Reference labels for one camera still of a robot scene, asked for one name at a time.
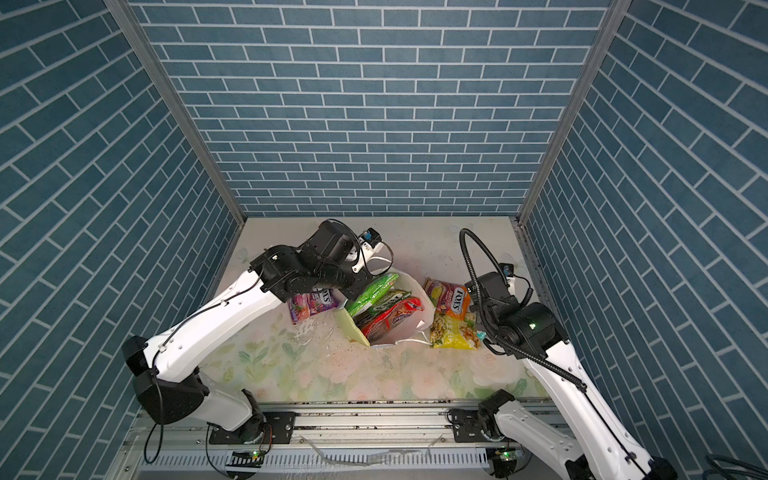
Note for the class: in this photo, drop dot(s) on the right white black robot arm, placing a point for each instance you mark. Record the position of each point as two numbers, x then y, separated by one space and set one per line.
598 446

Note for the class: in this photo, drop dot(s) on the purple Fox's candy packet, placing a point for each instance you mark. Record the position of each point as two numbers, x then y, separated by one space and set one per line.
305 305

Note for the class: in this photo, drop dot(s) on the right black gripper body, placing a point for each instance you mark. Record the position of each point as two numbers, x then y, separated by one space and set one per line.
488 326

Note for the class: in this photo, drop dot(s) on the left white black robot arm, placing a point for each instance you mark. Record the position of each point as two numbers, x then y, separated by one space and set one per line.
167 380

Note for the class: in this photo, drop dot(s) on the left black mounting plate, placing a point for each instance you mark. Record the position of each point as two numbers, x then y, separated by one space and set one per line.
270 428

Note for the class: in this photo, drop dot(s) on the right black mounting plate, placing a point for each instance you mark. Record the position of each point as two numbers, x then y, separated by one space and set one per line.
466 426

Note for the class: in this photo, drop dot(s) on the red snack packet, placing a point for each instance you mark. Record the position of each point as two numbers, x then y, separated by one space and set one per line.
381 323

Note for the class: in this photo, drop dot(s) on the yellow green snack packet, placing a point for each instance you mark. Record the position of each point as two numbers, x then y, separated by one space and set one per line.
453 333

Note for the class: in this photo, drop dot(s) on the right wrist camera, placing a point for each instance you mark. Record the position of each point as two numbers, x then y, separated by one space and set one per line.
506 270

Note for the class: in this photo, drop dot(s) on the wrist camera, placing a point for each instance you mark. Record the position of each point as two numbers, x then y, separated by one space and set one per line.
370 237
506 270

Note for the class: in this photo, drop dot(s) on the black mounting plate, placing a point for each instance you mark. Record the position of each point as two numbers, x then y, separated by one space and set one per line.
270 428
466 426

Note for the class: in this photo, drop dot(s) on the floral paper gift bag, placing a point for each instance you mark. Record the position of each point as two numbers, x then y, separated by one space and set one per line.
415 328

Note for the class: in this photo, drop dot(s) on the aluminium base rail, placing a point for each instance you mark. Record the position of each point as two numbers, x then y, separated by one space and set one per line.
325 426

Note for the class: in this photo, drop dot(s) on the white slotted cable duct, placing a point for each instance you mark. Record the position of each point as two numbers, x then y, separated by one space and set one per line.
305 460

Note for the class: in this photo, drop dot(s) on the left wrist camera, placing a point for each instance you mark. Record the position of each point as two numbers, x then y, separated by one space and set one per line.
370 237

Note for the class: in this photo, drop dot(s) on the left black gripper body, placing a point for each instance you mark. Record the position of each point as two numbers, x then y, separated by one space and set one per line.
341 276

